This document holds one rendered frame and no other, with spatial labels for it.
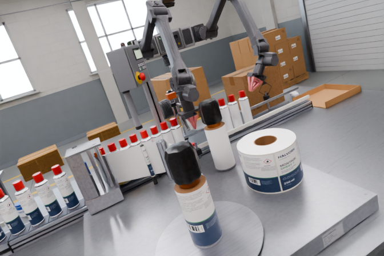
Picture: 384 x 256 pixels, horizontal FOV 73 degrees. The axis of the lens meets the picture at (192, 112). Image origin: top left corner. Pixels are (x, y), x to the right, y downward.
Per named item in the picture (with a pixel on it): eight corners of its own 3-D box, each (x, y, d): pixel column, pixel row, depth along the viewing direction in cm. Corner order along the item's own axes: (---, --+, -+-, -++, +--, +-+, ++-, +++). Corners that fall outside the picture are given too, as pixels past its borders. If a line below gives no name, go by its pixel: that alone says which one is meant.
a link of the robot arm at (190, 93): (188, 74, 125) (172, 76, 121) (200, 72, 114) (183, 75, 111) (192, 98, 127) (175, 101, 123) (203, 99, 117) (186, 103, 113)
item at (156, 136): (163, 167, 127) (149, 130, 122) (160, 164, 132) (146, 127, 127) (172, 163, 129) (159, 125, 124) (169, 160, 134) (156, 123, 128)
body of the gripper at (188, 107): (202, 110, 124) (198, 96, 122) (183, 118, 121) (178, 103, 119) (196, 108, 130) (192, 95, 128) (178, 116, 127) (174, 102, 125)
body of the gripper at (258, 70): (257, 75, 139) (262, 62, 139) (246, 75, 148) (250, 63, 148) (266, 80, 141) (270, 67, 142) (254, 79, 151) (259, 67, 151)
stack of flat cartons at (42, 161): (24, 182, 437) (16, 166, 429) (26, 174, 482) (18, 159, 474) (64, 164, 466) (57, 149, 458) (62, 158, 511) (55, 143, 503)
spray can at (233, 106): (238, 132, 142) (228, 97, 136) (233, 130, 146) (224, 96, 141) (246, 128, 143) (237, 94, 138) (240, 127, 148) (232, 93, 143)
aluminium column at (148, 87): (170, 160, 144) (128, 41, 127) (167, 158, 149) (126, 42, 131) (177, 158, 146) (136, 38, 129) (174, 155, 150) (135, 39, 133)
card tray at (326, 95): (326, 108, 150) (325, 102, 149) (292, 103, 174) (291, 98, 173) (361, 91, 160) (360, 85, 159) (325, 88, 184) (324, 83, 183)
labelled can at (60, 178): (67, 211, 113) (47, 171, 108) (68, 206, 118) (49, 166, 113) (80, 206, 115) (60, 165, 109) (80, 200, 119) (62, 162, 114)
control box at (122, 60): (119, 92, 121) (104, 52, 117) (134, 84, 137) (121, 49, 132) (139, 87, 119) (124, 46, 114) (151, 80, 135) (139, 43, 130)
